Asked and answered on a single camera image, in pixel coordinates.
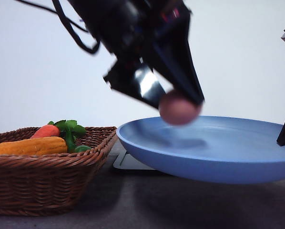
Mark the brown egg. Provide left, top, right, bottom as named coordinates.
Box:
left=159, top=92, right=202, bottom=125

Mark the orange toy carrot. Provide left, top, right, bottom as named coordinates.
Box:
left=30, top=125, right=60, bottom=138

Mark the black gripper centre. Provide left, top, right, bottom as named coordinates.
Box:
left=70, top=0, right=204, bottom=110

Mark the black tray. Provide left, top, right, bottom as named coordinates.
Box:
left=113, top=151, right=156, bottom=170

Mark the green toy vegetable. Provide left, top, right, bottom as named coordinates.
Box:
left=75, top=145, right=91, bottom=153

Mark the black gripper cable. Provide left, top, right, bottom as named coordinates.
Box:
left=15, top=0, right=101, bottom=53

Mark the yellow toy corn cob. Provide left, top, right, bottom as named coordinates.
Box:
left=0, top=136, right=68, bottom=155

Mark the blue plate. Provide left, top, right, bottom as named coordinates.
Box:
left=117, top=116, right=285, bottom=184

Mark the brown wicker basket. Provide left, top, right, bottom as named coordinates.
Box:
left=0, top=126, right=118, bottom=216

